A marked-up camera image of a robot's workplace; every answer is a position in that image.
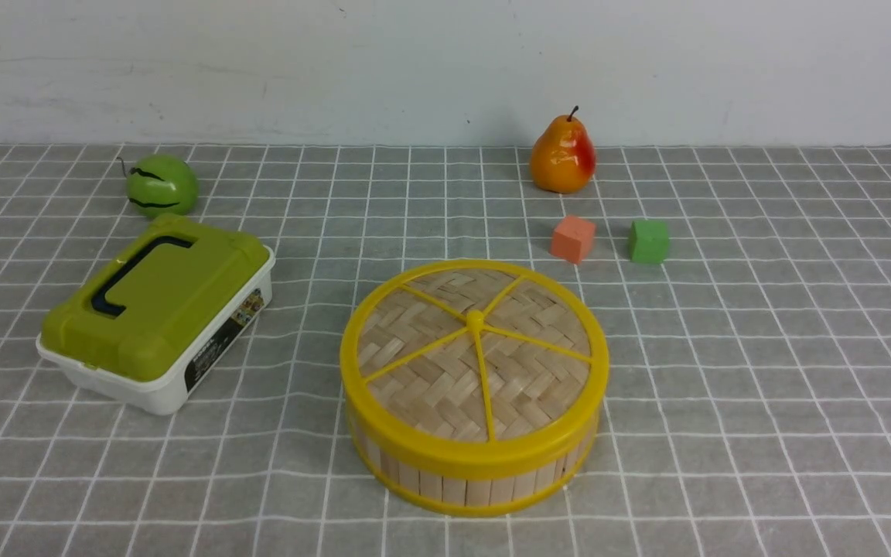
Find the yellow woven steamer lid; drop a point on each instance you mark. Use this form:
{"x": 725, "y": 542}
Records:
{"x": 472, "y": 368}

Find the yellow bamboo steamer basket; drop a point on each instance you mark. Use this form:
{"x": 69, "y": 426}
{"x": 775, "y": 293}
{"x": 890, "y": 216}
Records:
{"x": 460, "y": 496}

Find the orange foam cube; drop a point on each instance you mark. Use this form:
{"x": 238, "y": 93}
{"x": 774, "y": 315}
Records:
{"x": 572, "y": 239}

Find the orange toy pear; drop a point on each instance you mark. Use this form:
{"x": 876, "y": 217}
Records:
{"x": 563, "y": 159}

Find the green foam cube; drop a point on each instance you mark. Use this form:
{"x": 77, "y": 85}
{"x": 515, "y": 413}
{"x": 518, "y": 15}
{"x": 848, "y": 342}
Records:
{"x": 649, "y": 241}

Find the green toy melon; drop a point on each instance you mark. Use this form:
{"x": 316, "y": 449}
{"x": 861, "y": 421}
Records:
{"x": 159, "y": 184}

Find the green lidded plastic box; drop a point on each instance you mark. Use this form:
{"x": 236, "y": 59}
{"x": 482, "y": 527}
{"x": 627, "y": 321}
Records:
{"x": 148, "y": 327}

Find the grey checked tablecloth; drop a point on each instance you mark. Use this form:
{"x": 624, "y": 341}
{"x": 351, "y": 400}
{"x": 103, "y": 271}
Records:
{"x": 749, "y": 409}

